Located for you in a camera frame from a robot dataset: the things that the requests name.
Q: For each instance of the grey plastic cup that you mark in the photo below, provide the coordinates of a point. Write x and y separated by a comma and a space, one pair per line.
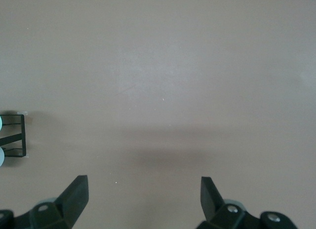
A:
1, 157

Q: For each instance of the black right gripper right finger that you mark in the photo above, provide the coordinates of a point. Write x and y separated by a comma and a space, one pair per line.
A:
222, 216

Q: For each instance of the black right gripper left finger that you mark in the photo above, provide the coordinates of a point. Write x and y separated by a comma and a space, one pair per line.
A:
54, 214

